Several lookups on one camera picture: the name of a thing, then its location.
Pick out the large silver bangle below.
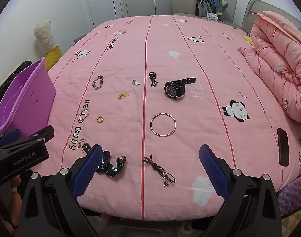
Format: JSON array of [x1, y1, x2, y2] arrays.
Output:
[[150, 113, 177, 137]]

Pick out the purple plastic bin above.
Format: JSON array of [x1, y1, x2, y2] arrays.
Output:
[[0, 57, 57, 139]]

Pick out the purple fuzzy blanket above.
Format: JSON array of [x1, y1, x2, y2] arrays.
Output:
[[276, 175, 301, 218]]

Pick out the beige chair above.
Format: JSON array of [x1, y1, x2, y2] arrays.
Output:
[[169, 0, 200, 18]]

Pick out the black studded keychain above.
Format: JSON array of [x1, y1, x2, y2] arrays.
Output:
[[77, 138, 92, 154]]

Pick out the pink panda print bedsheet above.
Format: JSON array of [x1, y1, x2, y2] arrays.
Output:
[[48, 15, 301, 221]]

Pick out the pile of clothes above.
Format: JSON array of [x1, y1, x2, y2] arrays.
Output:
[[192, 0, 228, 21]]

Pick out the white door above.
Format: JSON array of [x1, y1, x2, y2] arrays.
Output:
[[84, 0, 128, 27]]

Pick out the brown cord necklace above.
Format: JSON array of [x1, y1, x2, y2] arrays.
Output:
[[141, 154, 176, 187]]

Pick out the person's left hand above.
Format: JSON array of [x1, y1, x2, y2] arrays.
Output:
[[6, 175, 22, 230]]

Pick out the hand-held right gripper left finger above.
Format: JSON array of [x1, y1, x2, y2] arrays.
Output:
[[18, 144, 104, 237]]

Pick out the beige headboard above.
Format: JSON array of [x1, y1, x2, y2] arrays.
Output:
[[241, 0, 301, 45]]

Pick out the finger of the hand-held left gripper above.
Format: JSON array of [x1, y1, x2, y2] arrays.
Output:
[[0, 129, 23, 147], [22, 125, 55, 145]]

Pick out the silver key rings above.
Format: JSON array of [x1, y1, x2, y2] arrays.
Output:
[[77, 107, 90, 122]]

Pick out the dark cord necklace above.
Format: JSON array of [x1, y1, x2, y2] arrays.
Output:
[[148, 72, 159, 87]]

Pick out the black phone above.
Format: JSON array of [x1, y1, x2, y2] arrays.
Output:
[[277, 128, 290, 166]]

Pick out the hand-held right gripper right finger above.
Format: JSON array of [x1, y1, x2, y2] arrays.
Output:
[[198, 144, 283, 237]]

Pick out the white yellow alpaca plush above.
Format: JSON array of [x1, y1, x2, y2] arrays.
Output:
[[33, 20, 62, 71]]

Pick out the black wrist watch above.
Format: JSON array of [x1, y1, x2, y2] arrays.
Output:
[[164, 77, 196, 100]]

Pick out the beaded bracelet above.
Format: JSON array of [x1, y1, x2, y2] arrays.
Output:
[[92, 75, 104, 91]]

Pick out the pink pillow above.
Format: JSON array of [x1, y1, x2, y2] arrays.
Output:
[[238, 11, 301, 125]]

